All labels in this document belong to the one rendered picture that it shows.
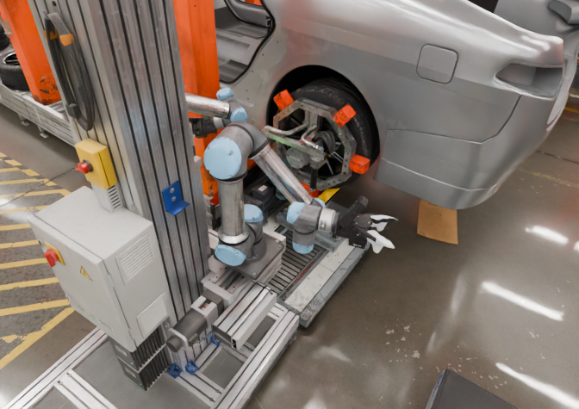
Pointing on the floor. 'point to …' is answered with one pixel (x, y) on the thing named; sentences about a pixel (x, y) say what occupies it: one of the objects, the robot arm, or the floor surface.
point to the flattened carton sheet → (437, 222)
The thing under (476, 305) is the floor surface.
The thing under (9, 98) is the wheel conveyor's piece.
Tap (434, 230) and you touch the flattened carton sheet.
